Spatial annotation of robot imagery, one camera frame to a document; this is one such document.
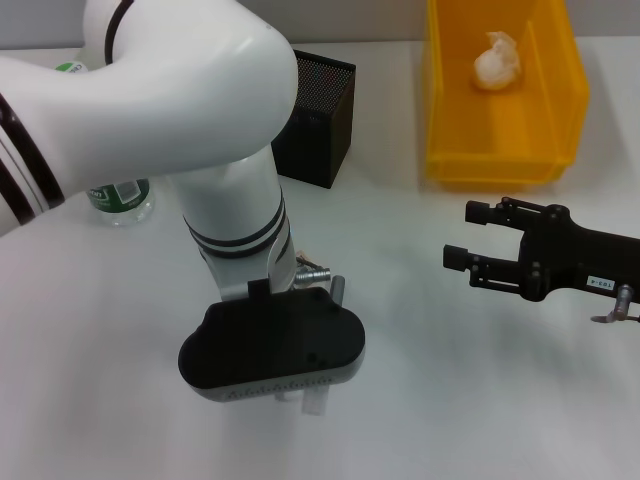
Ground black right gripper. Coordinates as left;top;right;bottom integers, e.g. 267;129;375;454
442;196;640;304

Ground grey pen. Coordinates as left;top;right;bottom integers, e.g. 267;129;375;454
301;274;347;417

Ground white paper ball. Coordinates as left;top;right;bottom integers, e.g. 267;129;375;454
472;30;526;94

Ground clear green-label water bottle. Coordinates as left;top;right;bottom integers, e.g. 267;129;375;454
53;60;156;229

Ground black mesh pen holder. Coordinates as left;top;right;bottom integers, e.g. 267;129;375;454
272;48;358;190

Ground yellow plastic bin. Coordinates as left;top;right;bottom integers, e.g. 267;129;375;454
423;0;591;194

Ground left gripper connector cable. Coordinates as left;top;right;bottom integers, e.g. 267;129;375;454
294;263;335;290

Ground gripper connector cable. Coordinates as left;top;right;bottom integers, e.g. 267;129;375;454
589;283;640;325
294;263;335;290

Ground right gripper connector cable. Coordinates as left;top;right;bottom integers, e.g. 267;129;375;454
589;283;640;325

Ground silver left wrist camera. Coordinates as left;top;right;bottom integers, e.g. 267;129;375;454
177;277;370;404

